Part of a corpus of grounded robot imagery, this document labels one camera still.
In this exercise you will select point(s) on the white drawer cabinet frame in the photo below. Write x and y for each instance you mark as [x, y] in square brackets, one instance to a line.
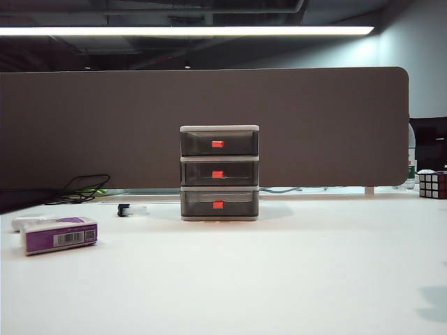
[220, 127]

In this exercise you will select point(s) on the purple napkin pack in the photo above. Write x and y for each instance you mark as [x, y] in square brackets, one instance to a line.
[42, 240]

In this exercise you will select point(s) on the small clear plastic piece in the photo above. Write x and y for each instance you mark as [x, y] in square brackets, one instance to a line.
[138, 210]

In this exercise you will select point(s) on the brown desk partition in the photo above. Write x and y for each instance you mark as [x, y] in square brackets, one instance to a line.
[104, 122]

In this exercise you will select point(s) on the ceiling light strip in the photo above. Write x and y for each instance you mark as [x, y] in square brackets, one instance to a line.
[174, 30]

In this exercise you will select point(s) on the plastic bottle green label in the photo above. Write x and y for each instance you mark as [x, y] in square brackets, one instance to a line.
[412, 167]

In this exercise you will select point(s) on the dark monitor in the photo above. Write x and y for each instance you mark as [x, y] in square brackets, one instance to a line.
[429, 139]

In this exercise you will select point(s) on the Rubik's cube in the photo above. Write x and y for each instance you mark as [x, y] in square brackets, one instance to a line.
[434, 185]

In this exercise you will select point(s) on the white earbuds case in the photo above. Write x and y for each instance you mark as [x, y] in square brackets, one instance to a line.
[19, 223]

